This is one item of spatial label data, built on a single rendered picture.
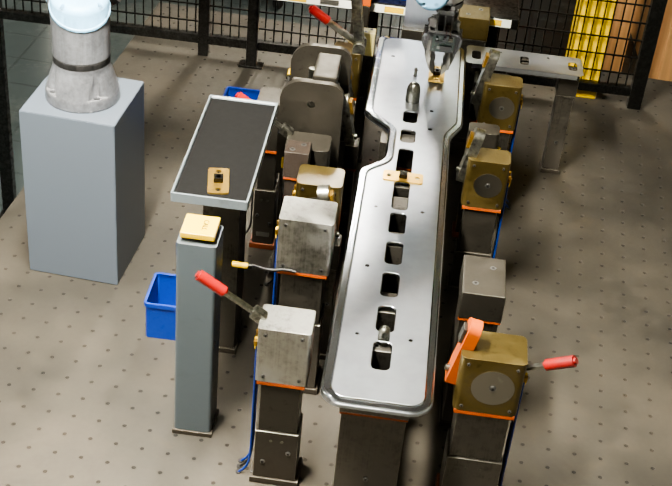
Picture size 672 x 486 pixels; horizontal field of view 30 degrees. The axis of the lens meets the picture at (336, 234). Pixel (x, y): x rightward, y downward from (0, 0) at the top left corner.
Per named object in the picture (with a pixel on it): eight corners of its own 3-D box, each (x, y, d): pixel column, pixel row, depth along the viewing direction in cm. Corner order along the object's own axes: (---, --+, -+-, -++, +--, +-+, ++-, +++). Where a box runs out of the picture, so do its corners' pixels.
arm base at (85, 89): (34, 106, 254) (31, 62, 248) (61, 73, 266) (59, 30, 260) (106, 118, 252) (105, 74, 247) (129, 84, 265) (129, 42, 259)
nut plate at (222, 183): (228, 194, 222) (228, 189, 222) (207, 194, 222) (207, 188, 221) (229, 169, 229) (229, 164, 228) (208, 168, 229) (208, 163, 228)
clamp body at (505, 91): (510, 215, 309) (535, 90, 289) (463, 209, 310) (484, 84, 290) (510, 201, 315) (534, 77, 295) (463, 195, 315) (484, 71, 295)
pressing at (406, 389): (447, 422, 204) (449, 415, 203) (310, 403, 205) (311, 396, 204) (466, 48, 317) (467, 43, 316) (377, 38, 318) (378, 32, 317)
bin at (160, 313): (190, 343, 259) (191, 309, 254) (143, 337, 259) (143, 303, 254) (201, 311, 268) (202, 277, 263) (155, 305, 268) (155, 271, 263)
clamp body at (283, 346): (297, 490, 228) (311, 336, 208) (232, 481, 229) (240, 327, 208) (302, 462, 234) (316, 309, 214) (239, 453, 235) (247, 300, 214)
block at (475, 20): (469, 143, 336) (490, 19, 315) (440, 139, 336) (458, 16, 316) (470, 128, 342) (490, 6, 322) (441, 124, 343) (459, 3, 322)
